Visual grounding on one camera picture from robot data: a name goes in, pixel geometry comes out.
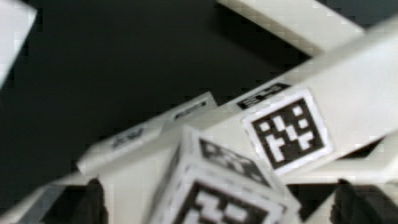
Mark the white chair bar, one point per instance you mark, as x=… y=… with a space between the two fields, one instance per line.
x=287 y=130

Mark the white U-shaped boundary frame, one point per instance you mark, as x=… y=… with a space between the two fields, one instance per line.
x=17 y=21

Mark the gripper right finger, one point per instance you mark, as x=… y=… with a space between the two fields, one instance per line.
x=364 y=206

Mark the white tagged cube nut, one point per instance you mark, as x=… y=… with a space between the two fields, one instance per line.
x=220 y=188

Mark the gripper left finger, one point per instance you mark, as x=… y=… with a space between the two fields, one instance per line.
x=79 y=207

